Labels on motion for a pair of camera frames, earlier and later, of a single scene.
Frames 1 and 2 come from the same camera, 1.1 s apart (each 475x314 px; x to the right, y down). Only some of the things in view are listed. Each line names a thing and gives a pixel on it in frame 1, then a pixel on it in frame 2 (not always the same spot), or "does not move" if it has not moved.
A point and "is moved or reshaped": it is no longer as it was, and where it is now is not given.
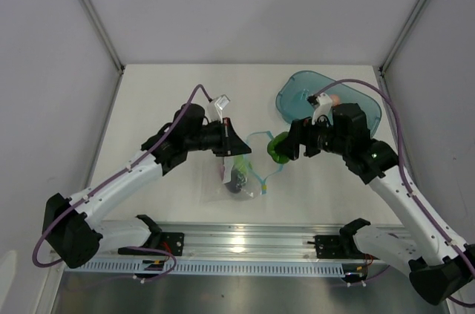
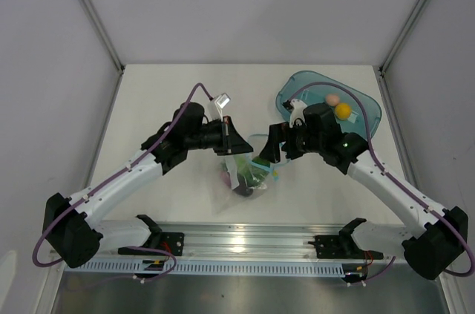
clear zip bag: x=241 y=176 is moved or reshaped
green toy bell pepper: x=276 y=156 is moved or reshaped
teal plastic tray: x=292 y=102 does not move
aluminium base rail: x=253 y=243 does not move
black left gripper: x=230 y=144 does not move
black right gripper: x=301 y=132 does not move
